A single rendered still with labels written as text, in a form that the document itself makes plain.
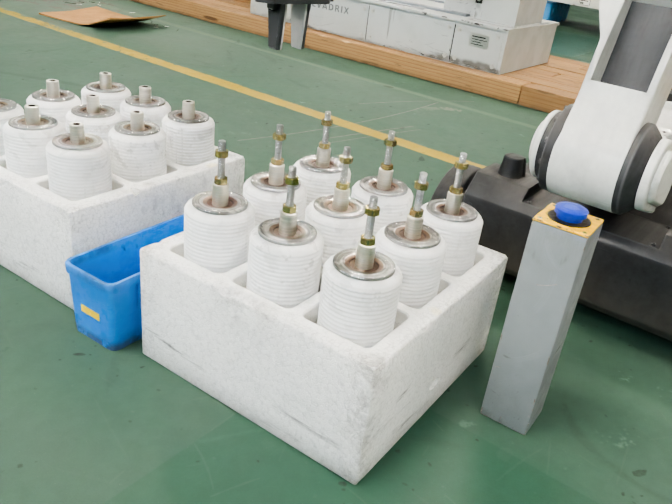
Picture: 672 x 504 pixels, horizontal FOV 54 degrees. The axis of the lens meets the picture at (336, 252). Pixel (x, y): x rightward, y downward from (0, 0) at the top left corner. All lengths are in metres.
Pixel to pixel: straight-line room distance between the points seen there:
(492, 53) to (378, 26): 0.58
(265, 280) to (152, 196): 0.38
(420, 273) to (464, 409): 0.24
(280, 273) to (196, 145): 0.48
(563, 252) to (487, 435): 0.29
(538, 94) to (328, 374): 2.15
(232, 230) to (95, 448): 0.32
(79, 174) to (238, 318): 0.39
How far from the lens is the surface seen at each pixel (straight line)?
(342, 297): 0.77
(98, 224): 1.11
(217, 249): 0.90
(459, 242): 0.96
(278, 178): 0.99
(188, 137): 1.24
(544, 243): 0.86
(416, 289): 0.87
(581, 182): 1.07
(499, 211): 1.26
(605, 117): 1.08
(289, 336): 0.80
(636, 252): 1.20
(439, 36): 3.06
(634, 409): 1.13
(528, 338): 0.92
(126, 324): 1.04
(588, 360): 1.21
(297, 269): 0.82
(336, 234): 0.90
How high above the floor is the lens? 0.63
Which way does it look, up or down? 27 degrees down
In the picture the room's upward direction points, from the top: 7 degrees clockwise
